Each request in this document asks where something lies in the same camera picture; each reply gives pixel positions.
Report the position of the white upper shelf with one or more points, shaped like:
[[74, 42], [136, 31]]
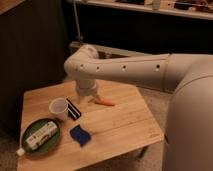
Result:
[[141, 8]]

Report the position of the metal pole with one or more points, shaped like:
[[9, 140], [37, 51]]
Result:
[[79, 36]]

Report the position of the white toothpaste tube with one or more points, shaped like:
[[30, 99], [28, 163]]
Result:
[[38, 138]]

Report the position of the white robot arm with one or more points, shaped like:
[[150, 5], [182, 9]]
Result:
[[188, 78]]

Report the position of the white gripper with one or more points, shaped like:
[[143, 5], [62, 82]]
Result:
[[84, 90]]

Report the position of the green plate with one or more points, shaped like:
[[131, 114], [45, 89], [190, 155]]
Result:
[[48, 145]]

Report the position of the wooden table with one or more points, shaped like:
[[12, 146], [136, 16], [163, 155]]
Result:
[[115, 130]]

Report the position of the orange carrot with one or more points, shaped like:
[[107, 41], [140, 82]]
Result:
[[103, 102]]

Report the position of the white baseboard rail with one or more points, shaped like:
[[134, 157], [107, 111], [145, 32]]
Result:
[[106, 52]]

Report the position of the black rectangular box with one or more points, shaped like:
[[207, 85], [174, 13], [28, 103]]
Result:
[[73, 111]]

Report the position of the white plastic cup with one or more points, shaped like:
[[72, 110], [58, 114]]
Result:
[[59, 108]]

